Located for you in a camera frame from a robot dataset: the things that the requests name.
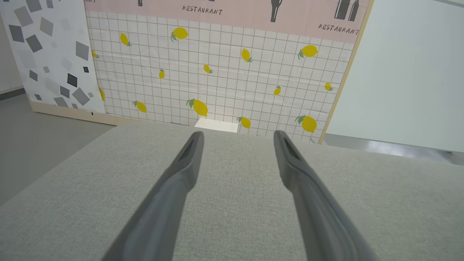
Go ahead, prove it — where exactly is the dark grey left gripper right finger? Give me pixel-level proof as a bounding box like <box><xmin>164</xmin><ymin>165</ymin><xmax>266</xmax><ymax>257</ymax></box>
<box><xmin>273</xmin><ymin>130</ymin><xmax>380</xmax><ymax>261</ymax></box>

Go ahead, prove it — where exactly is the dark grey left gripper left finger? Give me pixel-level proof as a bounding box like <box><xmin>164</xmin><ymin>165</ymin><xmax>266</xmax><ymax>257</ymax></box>
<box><xmin>101</xmin><ymin>130</ymin><xmax>205</xmax><ymax>261</ymax></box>

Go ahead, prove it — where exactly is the grey fabric sofa cushion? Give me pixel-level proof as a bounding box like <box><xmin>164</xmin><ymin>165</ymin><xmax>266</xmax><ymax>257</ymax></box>
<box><xmin>0</xmin><ymin>121</ymin><xmax>464</xmax><ymax>261</ymax></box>

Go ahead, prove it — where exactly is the white rectangular block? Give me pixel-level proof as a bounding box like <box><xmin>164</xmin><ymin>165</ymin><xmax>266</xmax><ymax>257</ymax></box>
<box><xmin>194</xmin><ymin>118</ymin><xmax>239</xmax><ymax>133</ymax></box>

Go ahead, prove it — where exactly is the grey squares print panel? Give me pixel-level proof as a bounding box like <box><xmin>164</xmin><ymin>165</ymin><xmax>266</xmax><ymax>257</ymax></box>
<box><xmin>0</xmin><ymin>0</ymin><xmax>138</xmax><ymax>126</ymax></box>

